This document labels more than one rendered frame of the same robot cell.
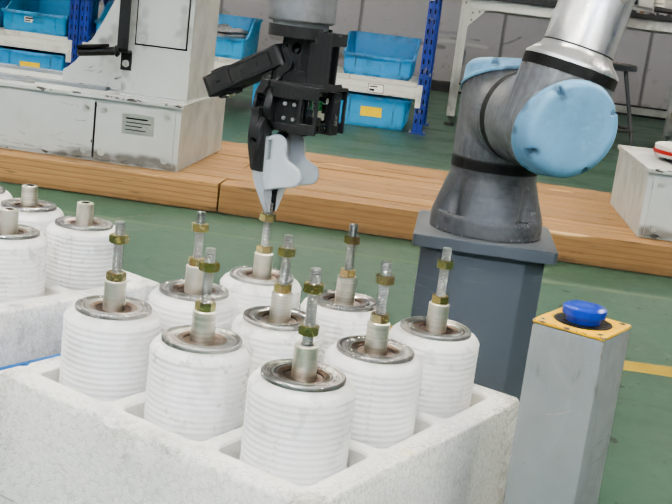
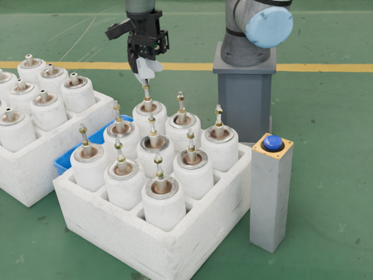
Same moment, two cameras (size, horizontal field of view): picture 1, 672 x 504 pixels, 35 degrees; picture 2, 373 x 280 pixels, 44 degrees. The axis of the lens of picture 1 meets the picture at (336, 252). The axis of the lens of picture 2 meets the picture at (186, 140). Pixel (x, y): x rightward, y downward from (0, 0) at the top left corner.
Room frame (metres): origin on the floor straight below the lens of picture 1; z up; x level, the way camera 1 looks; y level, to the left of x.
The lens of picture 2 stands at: (0.13, -0.13, 0.96)
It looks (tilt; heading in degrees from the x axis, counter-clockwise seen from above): 37 degrees down; 6
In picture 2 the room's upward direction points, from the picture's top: 5 degrees counter-clockwise
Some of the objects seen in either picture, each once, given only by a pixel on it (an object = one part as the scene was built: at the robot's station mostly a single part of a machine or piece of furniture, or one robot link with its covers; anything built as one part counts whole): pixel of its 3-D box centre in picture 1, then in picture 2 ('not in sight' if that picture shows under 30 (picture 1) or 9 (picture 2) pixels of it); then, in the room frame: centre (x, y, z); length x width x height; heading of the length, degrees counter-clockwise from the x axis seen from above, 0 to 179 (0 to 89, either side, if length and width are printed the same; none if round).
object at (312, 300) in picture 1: (311, 310); (159, 167); (0.89, 0.02, 0.31); 0.01 x 0.01 x 0.08
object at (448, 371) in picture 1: (423, 410); (220, 161); (1.09, -0.11, 0.16); 0.10 x 0.10 x 0.18
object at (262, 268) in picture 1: (262, 266); (148, 104); (1.22, 0.08, 0.26); 0.02 x 0.02 x 0.03
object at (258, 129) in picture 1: (265, 131); (135, 56); (1.20, 0.10, 0.42); 0.05 x 0.02 x 0.09; 154
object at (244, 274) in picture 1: (261, 276); (149, 108); (1.22, 0.08, 0.25); 0.08 x 0.08 x 0.01
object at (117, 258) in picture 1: (117, 258); (84, 136); (1.02, 0.21, 0.30); 0.01 x 0.01 x 0.08
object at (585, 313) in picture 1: (583, 315); (272, 143); (0.96, -0.23, 0.32); 0.04 x 0.04 x 0.02
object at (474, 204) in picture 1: (489, 194); (245, 39); (1.43, -0.20, 0.35); 0.15 x 0.15 x 0.10
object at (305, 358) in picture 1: (305, 362); (161, 183); (0.89, 0.02, 0.26); 0.02 x 0.02 x 0.03
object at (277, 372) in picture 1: (303, 376); (161, 187); (0.89, 0.02, 0.25); 0.08 x 0.08 x 0.01
